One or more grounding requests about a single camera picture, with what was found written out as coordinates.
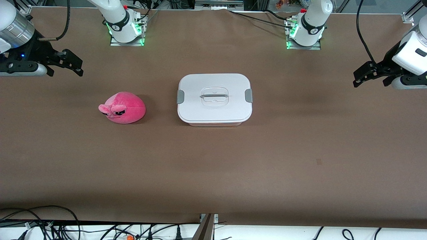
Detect pink plush toy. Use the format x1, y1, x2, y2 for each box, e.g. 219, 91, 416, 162
98, 92, 146, 125

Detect white box lid grey latches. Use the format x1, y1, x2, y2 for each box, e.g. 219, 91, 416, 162
177, 73, 253, 123

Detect colourful background figurines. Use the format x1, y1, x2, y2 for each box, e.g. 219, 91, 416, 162
274, 0, 312, 9

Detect brown table cover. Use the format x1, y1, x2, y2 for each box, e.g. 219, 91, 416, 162
0, 7, 427, 230

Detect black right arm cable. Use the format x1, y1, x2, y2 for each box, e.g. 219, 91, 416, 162
38, 0, 71, 42

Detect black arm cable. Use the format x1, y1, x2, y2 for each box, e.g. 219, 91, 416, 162
38, 0, 71, 42
356, 0, 377, 64

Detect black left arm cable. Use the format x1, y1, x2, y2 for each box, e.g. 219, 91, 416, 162
356, 0, 377, 64

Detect aluminium frame profile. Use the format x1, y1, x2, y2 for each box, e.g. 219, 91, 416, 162
13, 0, 33, 14
401, 0, 427, 24

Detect black base cable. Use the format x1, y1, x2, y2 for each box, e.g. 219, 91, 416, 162
228, 9, 291, 27
254, 9, 298, 22

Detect black looped floor cable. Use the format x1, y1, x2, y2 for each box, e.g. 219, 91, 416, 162
0, 205, 81, 240

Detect metal table post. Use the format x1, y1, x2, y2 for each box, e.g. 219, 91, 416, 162
199, 213, 220, 240

